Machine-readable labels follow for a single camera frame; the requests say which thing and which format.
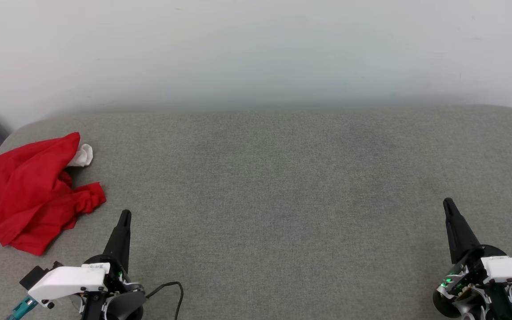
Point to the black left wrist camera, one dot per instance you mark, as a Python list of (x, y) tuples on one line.
[(38, 274)]

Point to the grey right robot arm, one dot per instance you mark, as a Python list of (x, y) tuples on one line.
[(500, 304)]

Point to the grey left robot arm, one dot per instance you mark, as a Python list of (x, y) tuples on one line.
[(122, 307)]

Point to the red white jersey shirt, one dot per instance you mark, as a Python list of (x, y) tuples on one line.
[(29, 191)]

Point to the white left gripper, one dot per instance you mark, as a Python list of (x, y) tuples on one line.
[(69, 280)]

